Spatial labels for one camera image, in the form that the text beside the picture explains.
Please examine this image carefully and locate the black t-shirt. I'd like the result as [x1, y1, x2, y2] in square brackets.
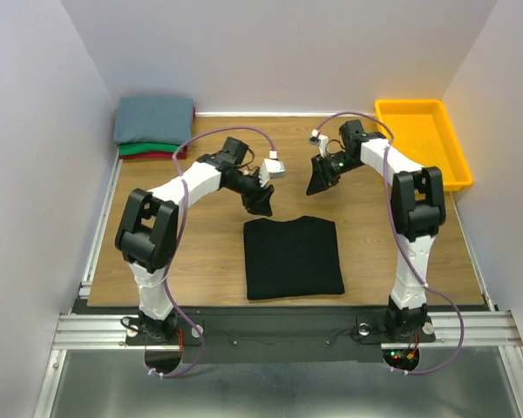
[243, 216, 345, 300]

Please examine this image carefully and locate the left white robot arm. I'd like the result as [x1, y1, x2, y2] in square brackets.
[115, 137, 285, 343]

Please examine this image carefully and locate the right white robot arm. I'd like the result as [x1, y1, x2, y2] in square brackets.
[306, 120, 446, 339]

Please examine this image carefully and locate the yellow plastic tray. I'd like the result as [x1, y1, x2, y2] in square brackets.
[374, 99, 473, 192]

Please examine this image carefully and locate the folded green t-shirt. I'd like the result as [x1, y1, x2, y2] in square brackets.
[118, 142, 179, 156]

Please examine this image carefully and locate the folded grey-blue t-shirt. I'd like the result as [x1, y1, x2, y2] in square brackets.
[113, 95, 195, 145]

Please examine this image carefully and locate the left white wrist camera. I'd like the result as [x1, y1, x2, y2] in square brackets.
[258, 150, 286, 187]

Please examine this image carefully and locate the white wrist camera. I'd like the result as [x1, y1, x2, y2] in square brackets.
[258, 150, 286, 187]
[309, 129, 329, 158]

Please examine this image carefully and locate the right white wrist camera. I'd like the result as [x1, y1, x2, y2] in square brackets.
[309, 129, 329, 158]

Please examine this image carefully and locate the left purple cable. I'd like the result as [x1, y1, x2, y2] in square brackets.
[146, 126, 280, 379]

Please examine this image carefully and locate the purple cable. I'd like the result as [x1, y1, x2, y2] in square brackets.
[146, 126, 280, 379]
[309, 111, 465, 378]

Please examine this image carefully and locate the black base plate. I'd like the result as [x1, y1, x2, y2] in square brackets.
[121, 307, 435, 368]

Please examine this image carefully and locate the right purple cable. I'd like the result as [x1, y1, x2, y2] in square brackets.
[309, 111, 465, 378]

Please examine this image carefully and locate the aluminium mounting rail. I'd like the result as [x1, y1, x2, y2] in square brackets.
[52, 311, 523, 350]

